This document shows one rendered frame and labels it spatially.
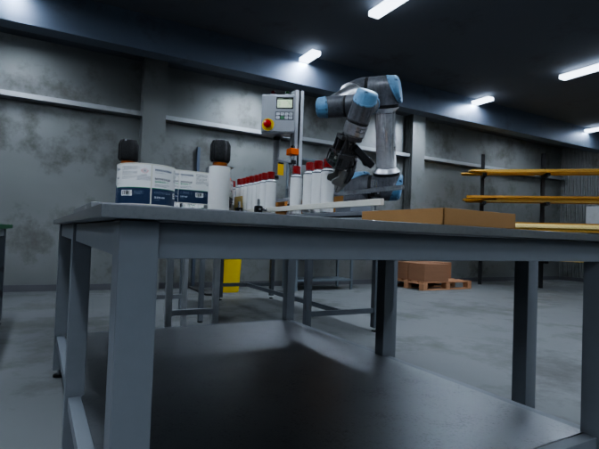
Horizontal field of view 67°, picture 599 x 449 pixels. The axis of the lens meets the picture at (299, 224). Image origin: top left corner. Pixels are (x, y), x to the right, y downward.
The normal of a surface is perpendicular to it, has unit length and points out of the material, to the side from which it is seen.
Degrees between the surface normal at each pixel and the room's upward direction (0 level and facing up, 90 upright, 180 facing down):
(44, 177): 90
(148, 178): 90
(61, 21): 90
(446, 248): 90
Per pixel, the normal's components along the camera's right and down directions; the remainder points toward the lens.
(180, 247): 0.50, 0.00
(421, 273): -0.87, -0.04
